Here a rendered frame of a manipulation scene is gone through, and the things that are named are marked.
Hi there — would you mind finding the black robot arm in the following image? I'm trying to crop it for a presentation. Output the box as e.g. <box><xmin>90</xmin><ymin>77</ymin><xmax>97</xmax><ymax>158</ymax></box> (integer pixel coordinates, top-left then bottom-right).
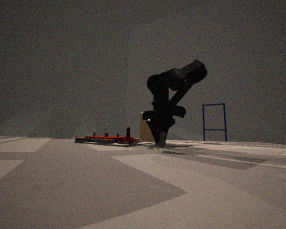
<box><xmin>147</xmin><ymin>60</ymin><xmax>208</xmax><ymax>118</ymax></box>

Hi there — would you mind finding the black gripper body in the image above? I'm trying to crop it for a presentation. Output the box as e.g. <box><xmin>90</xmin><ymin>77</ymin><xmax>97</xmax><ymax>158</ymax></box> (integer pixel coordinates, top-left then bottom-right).
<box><xmin>143</xmin><ymin>98</ymin><xmax>175</xmax><ymax>124</ymax></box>

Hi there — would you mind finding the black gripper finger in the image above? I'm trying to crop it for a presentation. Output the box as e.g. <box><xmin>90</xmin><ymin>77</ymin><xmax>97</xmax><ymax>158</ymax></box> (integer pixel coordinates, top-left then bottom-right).
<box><xmin>161</xmin><ymin>124</ymin><xmax>173</xmax><ymax>141</ymax></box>
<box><xmin>146</xmin><ymin>121</ymin><xmax>165</xmax><ymax>143</ymax></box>

